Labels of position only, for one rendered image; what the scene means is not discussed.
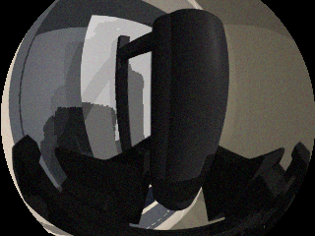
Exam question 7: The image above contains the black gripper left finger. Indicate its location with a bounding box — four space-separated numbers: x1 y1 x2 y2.
55 135 153 224

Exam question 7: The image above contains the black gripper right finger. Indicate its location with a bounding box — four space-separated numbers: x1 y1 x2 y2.
201 146 284 221

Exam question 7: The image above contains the white square tile with dark square center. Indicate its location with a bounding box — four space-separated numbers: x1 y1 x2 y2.
143 185 158 212

